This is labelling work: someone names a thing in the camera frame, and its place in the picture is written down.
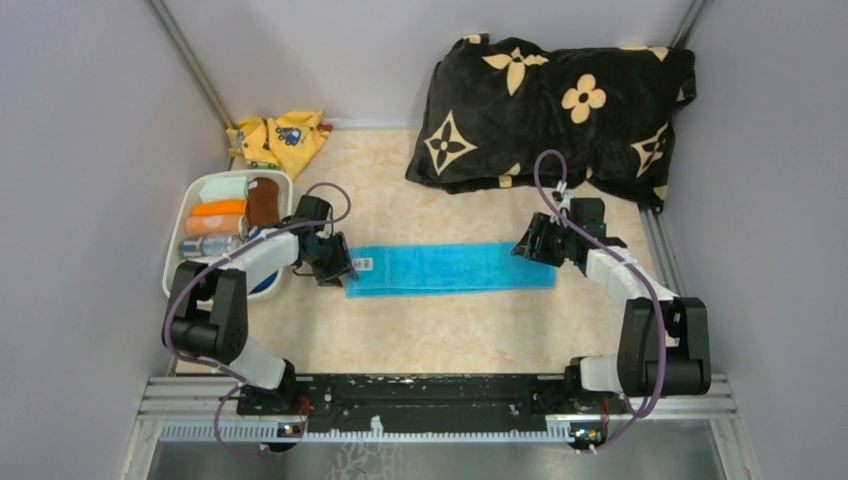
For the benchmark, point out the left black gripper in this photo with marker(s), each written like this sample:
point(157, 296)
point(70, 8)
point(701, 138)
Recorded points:
point(329, 276)

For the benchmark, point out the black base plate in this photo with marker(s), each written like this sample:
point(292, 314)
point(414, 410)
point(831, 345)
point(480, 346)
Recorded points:
point(428, 404)

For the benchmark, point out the brown towel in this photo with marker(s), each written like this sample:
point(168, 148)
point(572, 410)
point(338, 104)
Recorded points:
point(262, 202)

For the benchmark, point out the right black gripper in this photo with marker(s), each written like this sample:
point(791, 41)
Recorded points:
point(541, 224)

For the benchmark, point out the salmon rolled towel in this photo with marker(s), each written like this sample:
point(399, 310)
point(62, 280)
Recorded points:
point(216, 224)

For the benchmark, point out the light blue towel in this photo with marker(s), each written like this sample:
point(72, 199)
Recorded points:
point(427, 270)

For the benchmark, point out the orange rolled towel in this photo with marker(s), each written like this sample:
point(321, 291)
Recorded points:
point(220, 208)

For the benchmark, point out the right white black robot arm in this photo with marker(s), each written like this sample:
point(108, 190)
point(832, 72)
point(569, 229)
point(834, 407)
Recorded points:
point(664, 340)

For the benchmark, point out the dark blue towel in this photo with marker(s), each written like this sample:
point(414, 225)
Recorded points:
point(265, 284)

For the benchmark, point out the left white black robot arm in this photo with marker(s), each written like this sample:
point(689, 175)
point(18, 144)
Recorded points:
point(207, 318)

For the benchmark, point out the white plastic basket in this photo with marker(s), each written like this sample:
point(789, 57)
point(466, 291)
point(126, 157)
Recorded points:
point(192, 197)

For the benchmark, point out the mint green rolled towel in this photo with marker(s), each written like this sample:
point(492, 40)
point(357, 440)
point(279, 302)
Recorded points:
point(223, 189)

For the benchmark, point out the yellow printed cloth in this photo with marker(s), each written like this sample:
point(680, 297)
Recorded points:
point(287, 143)

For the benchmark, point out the black blanket with beige flowers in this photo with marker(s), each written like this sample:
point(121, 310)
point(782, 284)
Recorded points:
point(508, 113)

